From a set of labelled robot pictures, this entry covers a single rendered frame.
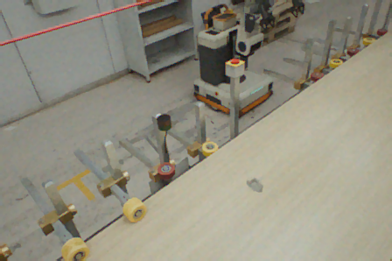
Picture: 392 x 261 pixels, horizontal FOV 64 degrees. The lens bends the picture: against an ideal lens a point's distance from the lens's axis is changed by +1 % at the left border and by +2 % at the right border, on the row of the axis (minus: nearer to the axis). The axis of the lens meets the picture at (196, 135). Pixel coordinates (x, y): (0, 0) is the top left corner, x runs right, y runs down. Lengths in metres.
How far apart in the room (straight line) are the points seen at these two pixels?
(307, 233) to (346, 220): 0.16
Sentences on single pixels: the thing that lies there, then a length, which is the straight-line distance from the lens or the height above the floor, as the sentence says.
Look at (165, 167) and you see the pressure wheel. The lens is 1.46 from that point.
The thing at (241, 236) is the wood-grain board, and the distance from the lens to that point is 1.22.
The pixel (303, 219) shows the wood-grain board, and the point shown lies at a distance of 1.30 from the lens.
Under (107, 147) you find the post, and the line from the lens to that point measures 1.26.
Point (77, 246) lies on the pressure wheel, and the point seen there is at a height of 0.98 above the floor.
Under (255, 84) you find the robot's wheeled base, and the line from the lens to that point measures 3.37.
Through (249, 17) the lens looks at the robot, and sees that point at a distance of 2.93.
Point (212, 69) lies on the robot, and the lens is 3.26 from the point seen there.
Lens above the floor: 1.91
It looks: 38 degrees down
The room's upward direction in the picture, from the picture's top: 5 degrees counter-clockwise
